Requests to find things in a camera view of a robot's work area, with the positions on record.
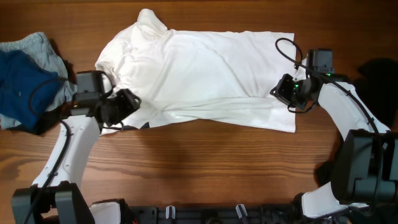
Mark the white t-shirt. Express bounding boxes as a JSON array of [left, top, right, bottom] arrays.
[[95, 9, 296, 133]]

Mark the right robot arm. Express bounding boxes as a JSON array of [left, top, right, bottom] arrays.
[[270, 49, 397, 221]]

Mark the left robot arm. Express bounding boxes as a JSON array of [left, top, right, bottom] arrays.
[[11, 70, 141, 223]]

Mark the folded black garment left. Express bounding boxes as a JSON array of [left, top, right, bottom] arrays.
[[8, 106, 62, 136]]

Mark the black garment right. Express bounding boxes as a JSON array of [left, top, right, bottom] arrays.
[[315, 58, 398, 187]]

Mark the folded light denim garment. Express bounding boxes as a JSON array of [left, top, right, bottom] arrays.
[[1, 32, 76, 129]]

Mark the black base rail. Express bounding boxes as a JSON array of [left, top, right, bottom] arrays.
[[121, 204, 301, 224]]

